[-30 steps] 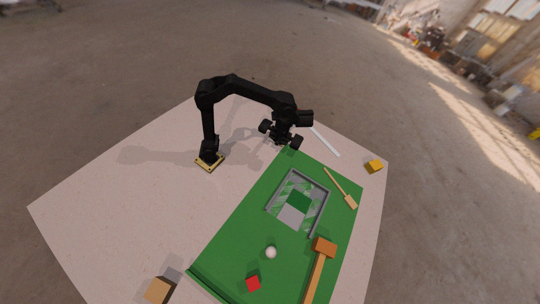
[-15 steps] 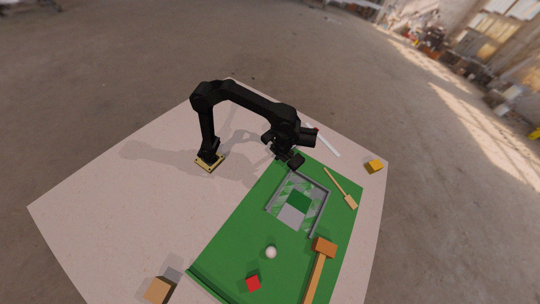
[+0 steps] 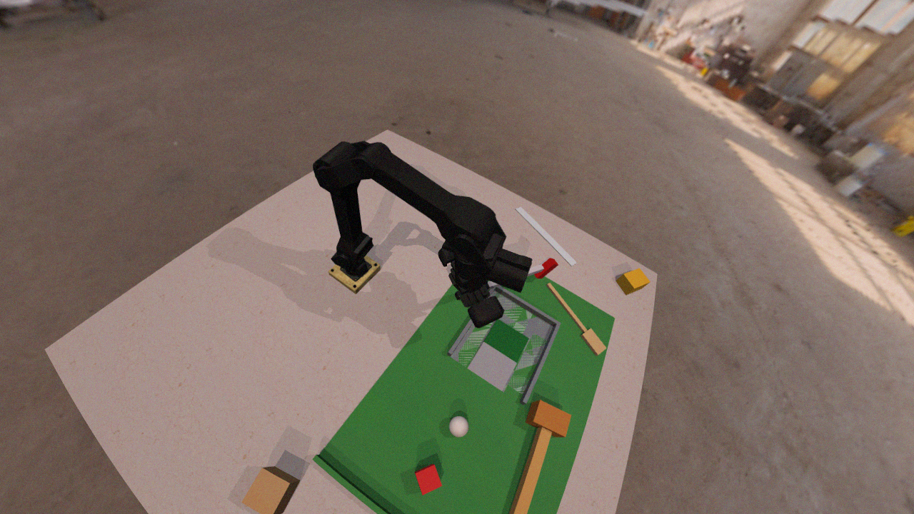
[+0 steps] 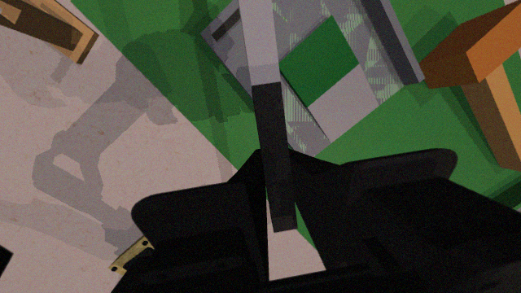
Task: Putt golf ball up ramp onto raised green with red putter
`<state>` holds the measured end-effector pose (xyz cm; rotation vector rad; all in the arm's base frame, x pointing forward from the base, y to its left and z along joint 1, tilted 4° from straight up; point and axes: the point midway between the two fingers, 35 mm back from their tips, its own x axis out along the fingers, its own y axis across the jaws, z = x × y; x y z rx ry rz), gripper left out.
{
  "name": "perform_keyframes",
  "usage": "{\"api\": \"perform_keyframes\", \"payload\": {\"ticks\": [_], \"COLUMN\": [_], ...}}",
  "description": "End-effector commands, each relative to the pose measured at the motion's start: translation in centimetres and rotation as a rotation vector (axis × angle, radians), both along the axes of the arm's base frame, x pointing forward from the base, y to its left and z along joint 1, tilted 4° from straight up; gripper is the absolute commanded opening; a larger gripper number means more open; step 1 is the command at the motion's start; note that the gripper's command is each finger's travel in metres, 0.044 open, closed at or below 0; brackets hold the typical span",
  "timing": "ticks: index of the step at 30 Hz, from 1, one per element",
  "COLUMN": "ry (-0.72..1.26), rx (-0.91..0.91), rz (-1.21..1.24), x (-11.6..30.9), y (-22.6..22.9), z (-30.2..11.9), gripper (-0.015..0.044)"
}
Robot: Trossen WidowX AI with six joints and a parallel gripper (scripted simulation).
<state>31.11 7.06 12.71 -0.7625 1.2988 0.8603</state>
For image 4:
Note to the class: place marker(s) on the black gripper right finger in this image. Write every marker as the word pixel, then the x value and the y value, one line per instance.
pixel 327 195

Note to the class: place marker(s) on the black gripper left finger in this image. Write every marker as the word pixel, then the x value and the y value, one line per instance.
pixel 239 202

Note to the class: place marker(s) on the green mat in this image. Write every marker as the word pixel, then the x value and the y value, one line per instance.
pixel 162 39

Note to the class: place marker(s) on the black and grey putter shaft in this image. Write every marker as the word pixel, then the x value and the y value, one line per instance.
pixel 262 60

